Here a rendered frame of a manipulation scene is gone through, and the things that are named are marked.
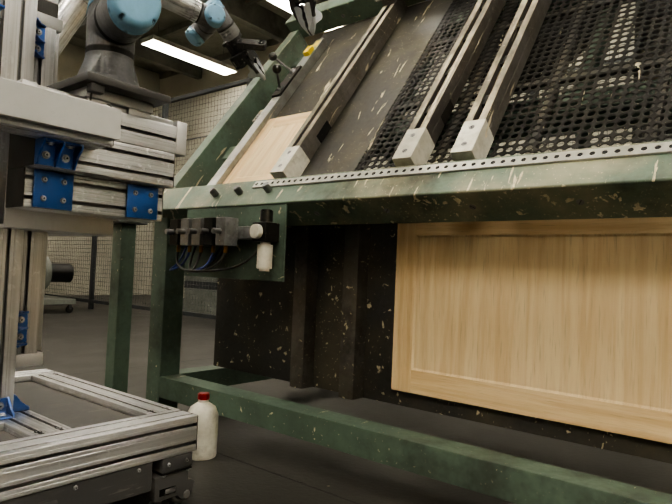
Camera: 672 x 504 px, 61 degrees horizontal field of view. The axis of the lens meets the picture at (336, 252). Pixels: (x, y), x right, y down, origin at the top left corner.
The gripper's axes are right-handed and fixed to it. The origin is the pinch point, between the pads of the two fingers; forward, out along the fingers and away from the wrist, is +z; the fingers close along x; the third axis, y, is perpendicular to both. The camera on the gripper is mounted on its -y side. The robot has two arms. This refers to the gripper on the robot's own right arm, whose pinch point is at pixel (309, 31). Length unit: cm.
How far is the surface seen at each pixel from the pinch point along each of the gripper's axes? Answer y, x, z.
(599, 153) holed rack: -13, -80, 41
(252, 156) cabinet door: 8, 49, 36
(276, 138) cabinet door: 16, 42, 32
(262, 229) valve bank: -31, 12, 51
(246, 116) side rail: 39, 79, 24
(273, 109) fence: 32, 55, 23
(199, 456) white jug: -67, 31, 112
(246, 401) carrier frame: -47, 26, 104
